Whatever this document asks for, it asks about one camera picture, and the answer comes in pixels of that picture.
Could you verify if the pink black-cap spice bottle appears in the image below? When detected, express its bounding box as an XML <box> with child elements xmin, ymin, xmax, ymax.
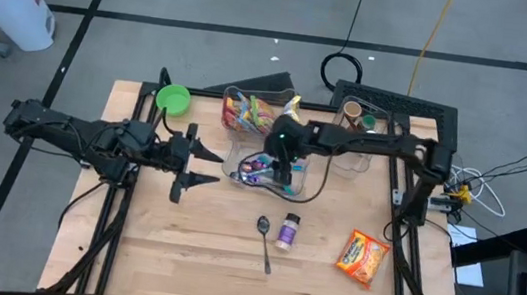
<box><xmin>273</xmin><ymin>211</ymin><xmax>303</xmax><ymax>253</ymax></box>

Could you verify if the orange ramen pack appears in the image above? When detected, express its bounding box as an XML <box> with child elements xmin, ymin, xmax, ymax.
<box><xmin>331</xmin><ymin>226</ymin><xmax>393</xmax><ymax>291</ymax></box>

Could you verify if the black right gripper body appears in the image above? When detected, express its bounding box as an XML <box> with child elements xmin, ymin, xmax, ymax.
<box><xmin>267</xmin><ymin>149</ymin><xmax>298</xmax><ymax>188</ymax></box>

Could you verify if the dark grey metal spoon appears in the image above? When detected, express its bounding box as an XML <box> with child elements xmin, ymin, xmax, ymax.
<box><xmin>250</xmin><ymin>214</ymin><xmax>279</xmax><ymax>276</ymax></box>

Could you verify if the green-edged ramen pack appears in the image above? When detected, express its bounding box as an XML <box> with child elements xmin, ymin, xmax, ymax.
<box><xmin>247</xmin><ymin>94</ymin><xmax>280</xmax><ymax>135</ymax></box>

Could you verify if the rainbow bowl spoon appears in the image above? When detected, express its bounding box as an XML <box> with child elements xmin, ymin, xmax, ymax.
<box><xmin>238</xmin><ymin>157</ymin><xmax>305</xmax><ymax>180</ymax></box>

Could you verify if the tan-lid white-label jar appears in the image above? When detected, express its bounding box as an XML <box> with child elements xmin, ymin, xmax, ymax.
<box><xmin>340</xmin><ymin>99</ymin><xmax>365</xmax><ymax>130</ymax></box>

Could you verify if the yellow cable connector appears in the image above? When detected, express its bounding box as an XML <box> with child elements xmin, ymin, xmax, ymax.
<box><xmin>452</xmin><ymin>183</ymin><xmax>474</xmax><ymax>204</ymax></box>

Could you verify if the purple spoon green handle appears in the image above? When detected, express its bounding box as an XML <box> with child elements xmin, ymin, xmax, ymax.
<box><xmin>244</xmin><ymin>174</ymin><xmax>276</xmax><ymax>193</ymax></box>

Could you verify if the black aluminium table frame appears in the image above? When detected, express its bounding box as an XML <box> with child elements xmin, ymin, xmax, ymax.
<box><xmin>36</xmin><ymin>70</ymin><xmax>489</xmax><ymax>295</ymax></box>

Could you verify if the iridescent spoon green handle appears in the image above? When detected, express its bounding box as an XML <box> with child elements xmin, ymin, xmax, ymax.
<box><xmin>251</xmin><ymin>159</ymin><xmax>278</xmax><ymax>176</ymax></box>

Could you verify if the dark grey flat panel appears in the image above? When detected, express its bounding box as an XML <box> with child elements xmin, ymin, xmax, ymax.
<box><xmin>204</xmin><ymin>61</ymin><xmax>300</xmax><ymax>103</ymax></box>

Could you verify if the white paper sheet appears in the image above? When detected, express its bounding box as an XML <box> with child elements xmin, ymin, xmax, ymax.
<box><xmin>438</xmin><ymin>220</ymin><xmax>493</xmax><ymax>289</ymax></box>

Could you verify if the coiled black floor cable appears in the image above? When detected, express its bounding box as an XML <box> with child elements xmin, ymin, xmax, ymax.
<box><xmin>317</xmin><ymin>0</ymin><xmax>373</xmax><ymax>96</ymax></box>

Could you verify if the yellow power cable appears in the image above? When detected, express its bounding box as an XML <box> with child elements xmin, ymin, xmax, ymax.
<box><xmin>406</xmin><ymin>0</ymin><xmax>458</xmax><ymax>101</ymax></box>

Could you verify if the green bowl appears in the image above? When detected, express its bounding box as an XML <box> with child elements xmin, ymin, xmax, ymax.
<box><xmin>153</xmin><ymin>81</ymin><xmax>194</xmax><ymax>120</ymax></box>

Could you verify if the black mesh equipment box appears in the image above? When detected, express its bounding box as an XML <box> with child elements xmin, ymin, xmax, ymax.
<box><xmin>324</xmin><ymin>77</ymin><xmax>463</xmax><ymax>160</ymax></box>

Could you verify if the clear plastic bin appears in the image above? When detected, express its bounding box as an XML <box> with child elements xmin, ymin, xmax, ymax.
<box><xmin>323</xmin><ymin>93</ymin><xmax>394</xmax><ymax>178</ymax></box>
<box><xmin>218</xmin><ymin>80</ymin><xmax>305</xmax><ymax>143</ymax></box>
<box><xmin>218</xmin><ymin>135</ymin><xmax>314</xmax><ymax>204</ymax></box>

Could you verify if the white looped cable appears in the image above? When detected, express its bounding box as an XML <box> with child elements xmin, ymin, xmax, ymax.
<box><xmin>444</xmin><ymin>162</ymin><xmax>513</xmax><ymax>219</ymax></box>

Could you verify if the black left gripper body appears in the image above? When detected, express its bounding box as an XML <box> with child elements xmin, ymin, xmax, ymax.
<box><xmin>147</xmin><ymin>129</ymin><xmax>195</xmax><ymax>178</ymax></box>

